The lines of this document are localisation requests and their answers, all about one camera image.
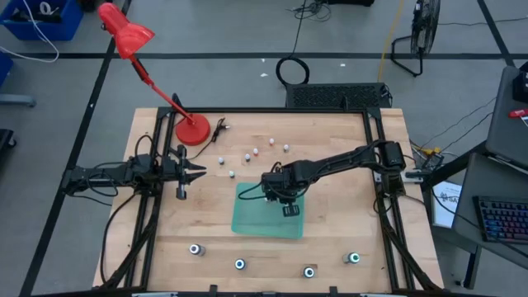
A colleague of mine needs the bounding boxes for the black lamp power cable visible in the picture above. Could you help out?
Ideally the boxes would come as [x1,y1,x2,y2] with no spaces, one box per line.
[187,117,230,162]

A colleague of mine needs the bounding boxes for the long black cable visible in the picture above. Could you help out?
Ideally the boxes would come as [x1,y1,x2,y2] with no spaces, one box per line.
[100,191,139,285]

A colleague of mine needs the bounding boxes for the white cable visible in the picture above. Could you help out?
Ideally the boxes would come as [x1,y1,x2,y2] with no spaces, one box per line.
[0,0,61,64]

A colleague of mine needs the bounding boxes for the black coiled floor cable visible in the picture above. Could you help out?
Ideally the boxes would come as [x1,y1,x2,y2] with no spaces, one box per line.
[275,0,311,87]

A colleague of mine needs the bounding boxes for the blue storage bin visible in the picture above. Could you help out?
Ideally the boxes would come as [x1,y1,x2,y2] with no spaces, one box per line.
[0,0,85,42]

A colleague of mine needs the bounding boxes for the black floor object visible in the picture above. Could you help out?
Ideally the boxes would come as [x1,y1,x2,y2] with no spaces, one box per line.
[0,128,17,150]

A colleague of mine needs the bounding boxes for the black cable bundle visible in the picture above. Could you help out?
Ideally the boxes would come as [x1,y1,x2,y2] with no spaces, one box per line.
[286,0,333,22]

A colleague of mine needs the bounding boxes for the black desktop device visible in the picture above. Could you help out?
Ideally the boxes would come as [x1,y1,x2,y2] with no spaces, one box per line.
[512,61,528,104]

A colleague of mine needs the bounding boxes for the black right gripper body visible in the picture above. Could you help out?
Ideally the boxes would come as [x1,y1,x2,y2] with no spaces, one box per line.
[260,169,309,205]

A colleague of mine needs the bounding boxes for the grey desk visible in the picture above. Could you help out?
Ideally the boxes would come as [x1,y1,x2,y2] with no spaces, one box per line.
[484,65,528,170]
[451,152,528,290]

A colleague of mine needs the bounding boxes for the black perforated metal case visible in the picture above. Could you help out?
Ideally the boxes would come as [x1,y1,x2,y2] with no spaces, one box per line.
[285,82,393,111]

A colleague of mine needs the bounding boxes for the backlit computer keyboard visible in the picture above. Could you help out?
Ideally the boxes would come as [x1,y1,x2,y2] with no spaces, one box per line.
[472,195,528,244]

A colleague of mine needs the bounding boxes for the black aluminium table frame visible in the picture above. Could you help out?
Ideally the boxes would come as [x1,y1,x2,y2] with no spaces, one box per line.
[92,106,445,295]

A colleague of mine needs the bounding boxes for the blue plastic object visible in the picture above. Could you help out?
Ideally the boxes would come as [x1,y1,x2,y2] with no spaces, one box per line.
[0,52,14,88]

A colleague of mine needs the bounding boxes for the teal translucent plastic bin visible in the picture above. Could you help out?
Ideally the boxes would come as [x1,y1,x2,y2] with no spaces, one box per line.
[230,181,306,240]

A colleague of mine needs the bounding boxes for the grey metal bar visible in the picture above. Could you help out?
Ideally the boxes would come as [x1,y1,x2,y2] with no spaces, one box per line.
[0,93,37,108]

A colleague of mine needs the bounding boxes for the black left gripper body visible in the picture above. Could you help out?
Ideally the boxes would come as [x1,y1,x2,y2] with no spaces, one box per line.
[160,143,188,201]

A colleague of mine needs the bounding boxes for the black floor fan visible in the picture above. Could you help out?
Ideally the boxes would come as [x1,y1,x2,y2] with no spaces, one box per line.
[390,0,441,78]

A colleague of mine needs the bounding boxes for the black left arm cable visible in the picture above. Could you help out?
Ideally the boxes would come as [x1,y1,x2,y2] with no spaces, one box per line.
[134,133,162,166]

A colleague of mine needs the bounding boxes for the red desk lamp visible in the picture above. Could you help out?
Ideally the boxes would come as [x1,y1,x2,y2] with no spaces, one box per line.
[97,2,211,147]

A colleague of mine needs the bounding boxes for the white paper sheet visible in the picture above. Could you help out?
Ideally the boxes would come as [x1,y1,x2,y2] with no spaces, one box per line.
[431,180,463,229]

